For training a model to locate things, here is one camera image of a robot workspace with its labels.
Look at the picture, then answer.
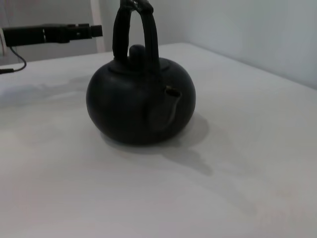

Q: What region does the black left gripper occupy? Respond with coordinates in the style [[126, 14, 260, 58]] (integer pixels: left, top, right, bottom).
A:
[[2, 23, 103, 47]]

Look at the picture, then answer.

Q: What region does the black round teapot with handle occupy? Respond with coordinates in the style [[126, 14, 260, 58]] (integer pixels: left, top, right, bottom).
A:
[[86, 0, 196, 146]]

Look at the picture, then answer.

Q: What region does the thin black cable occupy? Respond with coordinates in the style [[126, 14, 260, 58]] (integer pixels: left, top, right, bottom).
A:
[[0, 46, 27, 74]]

